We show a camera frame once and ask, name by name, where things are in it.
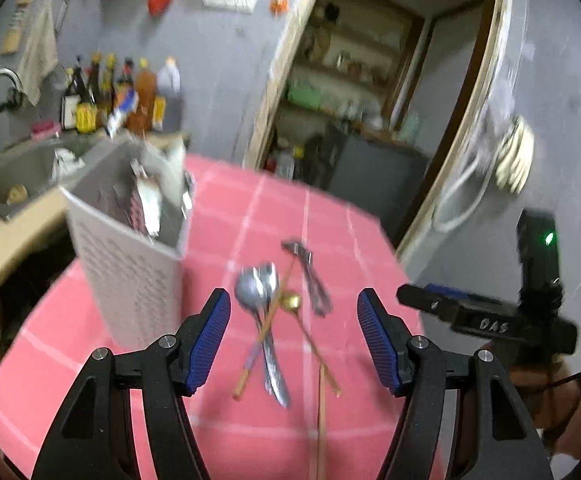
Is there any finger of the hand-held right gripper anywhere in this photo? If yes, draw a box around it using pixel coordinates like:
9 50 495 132
395 282 464 331
423 282 519 313

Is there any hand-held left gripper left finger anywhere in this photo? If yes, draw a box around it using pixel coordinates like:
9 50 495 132
30 287 232 480

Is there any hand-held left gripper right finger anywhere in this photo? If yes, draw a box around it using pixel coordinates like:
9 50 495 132
357 287 554 480

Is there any wooden chopstick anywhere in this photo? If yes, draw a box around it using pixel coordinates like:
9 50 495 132
315 364 329 480
233 255 296 401

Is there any metal spoon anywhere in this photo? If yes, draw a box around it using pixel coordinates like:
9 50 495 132
234 267 292 409
250 261 288 401

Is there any metal peeler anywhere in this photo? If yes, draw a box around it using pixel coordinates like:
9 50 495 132
280 239 332 317

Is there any gold spoon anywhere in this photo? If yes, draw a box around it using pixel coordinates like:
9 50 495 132
279 292 344 397

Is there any white perforated utensil holder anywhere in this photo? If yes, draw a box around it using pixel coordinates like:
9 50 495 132
59 132 196 351

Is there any small metal ladle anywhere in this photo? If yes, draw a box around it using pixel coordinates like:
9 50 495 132
181 172 195 218

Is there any person's right hand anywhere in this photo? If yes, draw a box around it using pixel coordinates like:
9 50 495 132
485 344 581 438

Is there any pink checked tablecloth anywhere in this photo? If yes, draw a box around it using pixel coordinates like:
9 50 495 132
0 155 451 480

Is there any grey cabinet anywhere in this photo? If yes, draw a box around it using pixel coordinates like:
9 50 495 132
321 125 431 247

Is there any cream rubber glove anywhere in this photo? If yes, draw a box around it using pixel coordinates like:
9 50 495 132
508 117 536 195
493 115 526 192

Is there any pale green board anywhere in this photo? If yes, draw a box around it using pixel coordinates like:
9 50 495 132
395 110 422 147

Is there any clear plastic bag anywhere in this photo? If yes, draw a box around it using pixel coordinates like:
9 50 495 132
473 57 521 163

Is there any green box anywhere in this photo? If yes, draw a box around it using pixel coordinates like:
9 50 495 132
285 82 322 111

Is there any wooden shelf unit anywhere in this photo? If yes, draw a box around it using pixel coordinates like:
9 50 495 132
275 0 426 131

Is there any blue white packet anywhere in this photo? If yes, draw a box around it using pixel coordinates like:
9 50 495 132
104 91 139 139

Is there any large oil jug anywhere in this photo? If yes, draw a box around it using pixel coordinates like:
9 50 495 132
155 56 184 134

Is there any steel sink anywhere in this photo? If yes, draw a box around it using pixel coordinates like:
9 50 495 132
0 132 121 222

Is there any orange sauce bottle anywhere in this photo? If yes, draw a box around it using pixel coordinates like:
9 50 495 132
125 58 162 134

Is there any yellow label soy sauce bottle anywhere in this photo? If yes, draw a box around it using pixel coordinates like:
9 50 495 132
75 52 102 135

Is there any pink sponge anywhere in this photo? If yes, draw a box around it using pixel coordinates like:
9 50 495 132
30 121 62 140

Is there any dark pump bottle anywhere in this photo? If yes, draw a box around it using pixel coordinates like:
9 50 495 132
62 67 84 131

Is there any red cap dark sauce bottle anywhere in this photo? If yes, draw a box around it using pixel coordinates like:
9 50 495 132
116 57 137 111

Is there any yellow cap dark sauce bottle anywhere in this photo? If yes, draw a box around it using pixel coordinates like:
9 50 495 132
98 54 119 117

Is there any hanging dishcloth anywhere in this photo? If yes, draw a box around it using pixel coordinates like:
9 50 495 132
18 0 60 106

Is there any wooden grater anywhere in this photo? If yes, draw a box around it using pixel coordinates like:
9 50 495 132
0 0 38 56

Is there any white hose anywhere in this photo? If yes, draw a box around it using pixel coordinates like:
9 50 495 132
431 152 497 234

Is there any wooden door frame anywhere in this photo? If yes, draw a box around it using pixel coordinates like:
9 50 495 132
243 0 515 261

